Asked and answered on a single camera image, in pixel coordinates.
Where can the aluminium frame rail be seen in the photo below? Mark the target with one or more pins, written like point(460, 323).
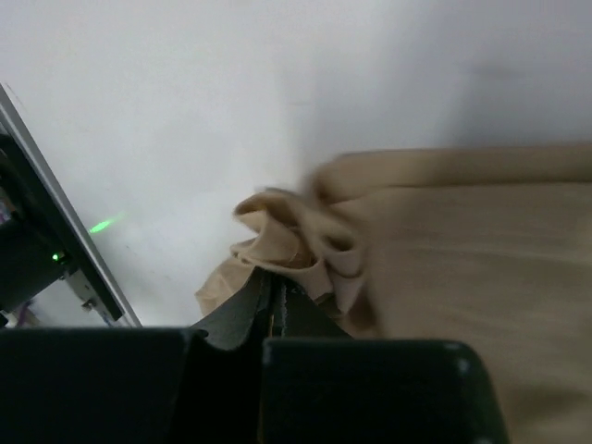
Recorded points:
point(91, 282)

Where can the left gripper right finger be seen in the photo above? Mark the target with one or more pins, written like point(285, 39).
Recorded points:
point(322, 386)

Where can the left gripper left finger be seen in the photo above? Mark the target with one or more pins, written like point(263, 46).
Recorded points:
point(198, 384)

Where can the beige t shirt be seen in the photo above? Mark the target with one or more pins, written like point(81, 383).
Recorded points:
point(488, 246)

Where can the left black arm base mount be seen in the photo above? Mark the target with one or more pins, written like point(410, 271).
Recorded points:
point(32, 255)

